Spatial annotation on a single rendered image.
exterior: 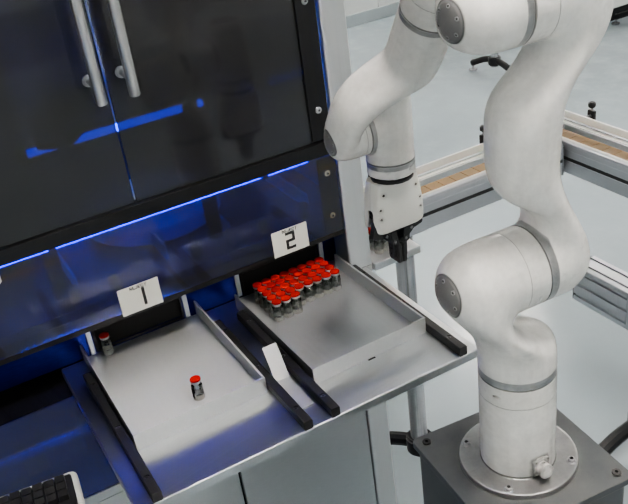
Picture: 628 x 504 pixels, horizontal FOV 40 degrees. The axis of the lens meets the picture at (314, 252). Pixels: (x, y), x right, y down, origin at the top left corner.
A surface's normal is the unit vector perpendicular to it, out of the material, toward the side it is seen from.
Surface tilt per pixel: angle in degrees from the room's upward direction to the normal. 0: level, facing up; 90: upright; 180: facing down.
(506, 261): 36
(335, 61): 90
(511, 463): 90
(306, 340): 0
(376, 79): 55
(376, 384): 0
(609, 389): 0
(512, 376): 90
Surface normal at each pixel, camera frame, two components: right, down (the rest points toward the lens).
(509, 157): -0.48, 0.52
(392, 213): 0.43, 0.42
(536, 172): 0.15, 0.56
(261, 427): -0.12, -0.86
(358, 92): -0.55, -0.09
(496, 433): -0.69, 0.43
